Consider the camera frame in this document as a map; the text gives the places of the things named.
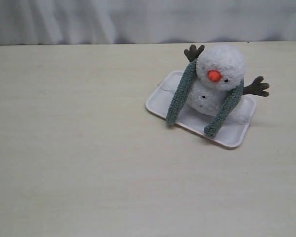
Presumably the green knitted scarf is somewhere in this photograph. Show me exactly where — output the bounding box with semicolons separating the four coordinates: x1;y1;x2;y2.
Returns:
166;58;245;138

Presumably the white plush snowman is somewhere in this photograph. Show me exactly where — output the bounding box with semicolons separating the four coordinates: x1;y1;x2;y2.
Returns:
181;44;269;117

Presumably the white rectangular plastic tray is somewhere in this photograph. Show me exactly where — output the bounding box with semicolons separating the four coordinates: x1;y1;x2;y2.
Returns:
146;71;257;148

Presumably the white backdrop curtain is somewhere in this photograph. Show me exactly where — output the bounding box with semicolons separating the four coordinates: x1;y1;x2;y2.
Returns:
0;0;296;45

